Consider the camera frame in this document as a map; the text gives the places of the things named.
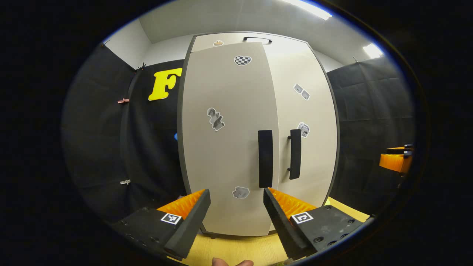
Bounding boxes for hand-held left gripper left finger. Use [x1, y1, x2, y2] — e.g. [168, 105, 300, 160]
[111, 189, 211, 261]

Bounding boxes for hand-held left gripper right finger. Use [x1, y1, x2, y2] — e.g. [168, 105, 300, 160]
[263, 187, 370, 260]

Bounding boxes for white cabinet door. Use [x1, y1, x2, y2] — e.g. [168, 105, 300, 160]
[177, 41, 280, 237]
[263, 40, 340, 224]

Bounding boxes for beige cabinet drawer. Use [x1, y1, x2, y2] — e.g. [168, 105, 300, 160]
[190, 32, 312, 53]

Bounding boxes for white and grey cabinet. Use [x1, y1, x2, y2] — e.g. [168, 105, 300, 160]
[177, 31, 340, 239]

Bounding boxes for ceiling light panel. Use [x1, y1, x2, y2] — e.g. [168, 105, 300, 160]
[285, 0, 333, 21]
[362, 43, 385, 59]

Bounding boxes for black left door handle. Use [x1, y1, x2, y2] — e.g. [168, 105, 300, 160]
[258, 130, 273, 188]

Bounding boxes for black door handle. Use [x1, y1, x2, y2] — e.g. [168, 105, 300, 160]
[258, 130, 273, 188]
[287, 129, 302, 180]

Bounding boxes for black right door handle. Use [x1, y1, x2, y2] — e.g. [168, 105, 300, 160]
[287, 129, 302, 180]

